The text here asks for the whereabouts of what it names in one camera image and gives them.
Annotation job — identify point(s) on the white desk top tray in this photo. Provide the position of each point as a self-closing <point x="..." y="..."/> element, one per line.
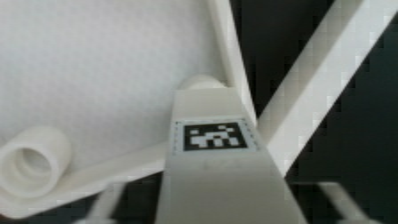
<point x="96" y="56"/>

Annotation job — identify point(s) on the white desk leg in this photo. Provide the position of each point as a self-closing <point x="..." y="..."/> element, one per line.
<point x="222" y="185"/>

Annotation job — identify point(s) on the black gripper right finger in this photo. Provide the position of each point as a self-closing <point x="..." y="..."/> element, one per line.
<point x="352" y="214"/>

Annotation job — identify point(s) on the white front fence bar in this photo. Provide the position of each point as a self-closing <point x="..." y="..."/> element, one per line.
<point x="332" y="55"/>

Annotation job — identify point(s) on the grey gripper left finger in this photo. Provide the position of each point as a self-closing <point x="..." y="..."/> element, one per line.
<point x="103" y="206"/>

